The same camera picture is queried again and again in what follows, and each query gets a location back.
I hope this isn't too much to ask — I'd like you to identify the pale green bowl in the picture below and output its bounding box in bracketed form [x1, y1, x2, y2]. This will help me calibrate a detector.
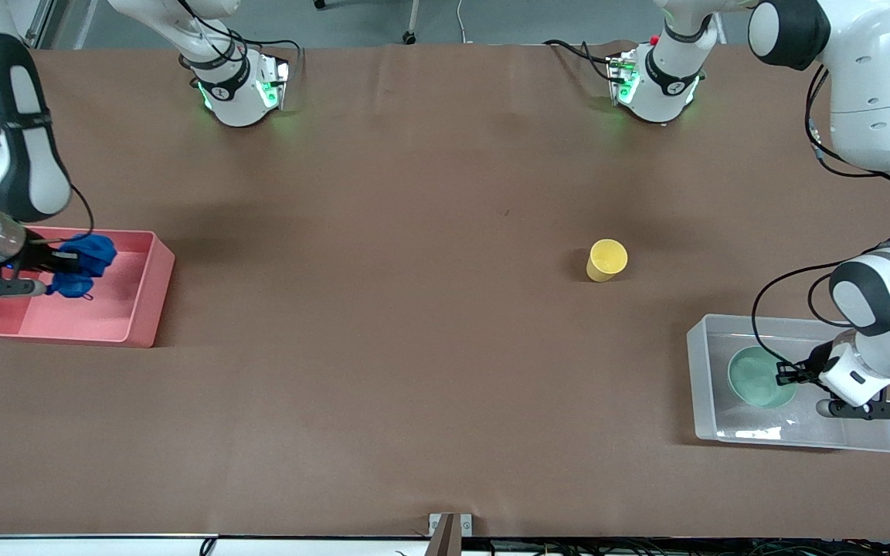
[727, 346, 799, 410]

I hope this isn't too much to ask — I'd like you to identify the blue cloth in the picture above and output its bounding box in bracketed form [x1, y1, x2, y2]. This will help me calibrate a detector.
[47, 234, 118, 300]

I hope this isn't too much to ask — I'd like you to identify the yellow plastic cup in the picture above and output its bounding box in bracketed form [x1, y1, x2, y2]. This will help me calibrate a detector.
[586, 239, 629, 283]

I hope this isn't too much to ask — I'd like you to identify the clear plastic box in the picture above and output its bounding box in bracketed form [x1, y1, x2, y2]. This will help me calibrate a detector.
[686, 314, 890, 453]

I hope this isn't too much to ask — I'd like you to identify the pink plastic bin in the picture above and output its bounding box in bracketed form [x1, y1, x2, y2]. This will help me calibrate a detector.
[0, 228, 176, 348]

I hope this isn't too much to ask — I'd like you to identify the aluminium frame post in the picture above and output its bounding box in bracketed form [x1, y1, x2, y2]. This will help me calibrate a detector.
[24, 0, 59, 49]

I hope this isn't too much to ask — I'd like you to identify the black right arm base cable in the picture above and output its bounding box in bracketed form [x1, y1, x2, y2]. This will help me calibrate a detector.
[240, 37, 301, 63]

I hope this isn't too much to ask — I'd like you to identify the black arm base cable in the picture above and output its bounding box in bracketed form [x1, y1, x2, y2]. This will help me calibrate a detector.
[543, 39, 617, 83]
[240, 37, 301, 63]

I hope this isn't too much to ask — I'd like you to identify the metal bracket with brown strip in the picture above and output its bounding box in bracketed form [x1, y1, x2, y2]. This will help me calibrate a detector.
[428, 512, 474, 556]

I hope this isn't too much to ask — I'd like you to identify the black left arm base cable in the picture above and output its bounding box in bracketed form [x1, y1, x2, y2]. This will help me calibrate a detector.
[543, 39, 617, 83]

